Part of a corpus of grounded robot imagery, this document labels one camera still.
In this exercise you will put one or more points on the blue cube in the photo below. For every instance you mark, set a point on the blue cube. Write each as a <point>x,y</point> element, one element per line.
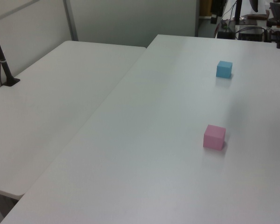
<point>223,69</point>

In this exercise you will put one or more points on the pink cube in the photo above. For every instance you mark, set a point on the pink cube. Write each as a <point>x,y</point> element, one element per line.
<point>213,137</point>

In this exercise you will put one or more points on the small black box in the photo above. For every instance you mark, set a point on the small black box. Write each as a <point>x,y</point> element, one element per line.
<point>226,34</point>

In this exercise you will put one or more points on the black electronics box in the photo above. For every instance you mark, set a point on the black electronics box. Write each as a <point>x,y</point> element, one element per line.
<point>250,35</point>

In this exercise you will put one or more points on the black upright background pole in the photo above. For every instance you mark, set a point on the black upright background pole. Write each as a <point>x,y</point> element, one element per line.
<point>237,11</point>

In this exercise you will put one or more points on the brown flat object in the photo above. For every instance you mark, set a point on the brown flat object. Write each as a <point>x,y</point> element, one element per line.
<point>257,17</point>

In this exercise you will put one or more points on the grey partition frame post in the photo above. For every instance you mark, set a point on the grey partition frame post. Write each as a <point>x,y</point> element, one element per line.
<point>197,18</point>

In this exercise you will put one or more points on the black camera stand pole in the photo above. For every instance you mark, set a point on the black camera stand pole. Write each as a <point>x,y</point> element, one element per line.
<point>2,61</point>

